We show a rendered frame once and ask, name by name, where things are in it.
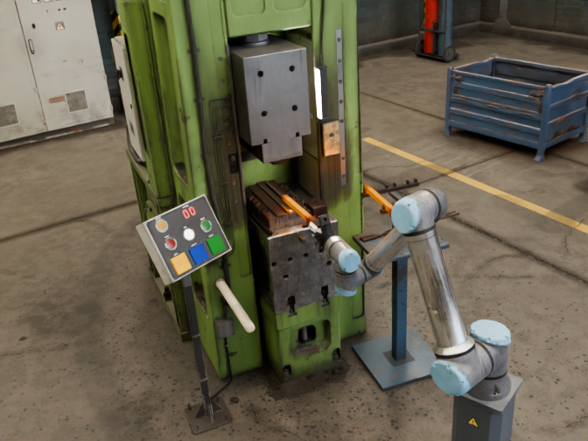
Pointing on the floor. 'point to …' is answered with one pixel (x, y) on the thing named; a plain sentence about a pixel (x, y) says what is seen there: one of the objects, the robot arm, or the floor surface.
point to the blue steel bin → (518, 101)
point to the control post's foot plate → (197, 423)
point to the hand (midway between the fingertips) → (313, 220)
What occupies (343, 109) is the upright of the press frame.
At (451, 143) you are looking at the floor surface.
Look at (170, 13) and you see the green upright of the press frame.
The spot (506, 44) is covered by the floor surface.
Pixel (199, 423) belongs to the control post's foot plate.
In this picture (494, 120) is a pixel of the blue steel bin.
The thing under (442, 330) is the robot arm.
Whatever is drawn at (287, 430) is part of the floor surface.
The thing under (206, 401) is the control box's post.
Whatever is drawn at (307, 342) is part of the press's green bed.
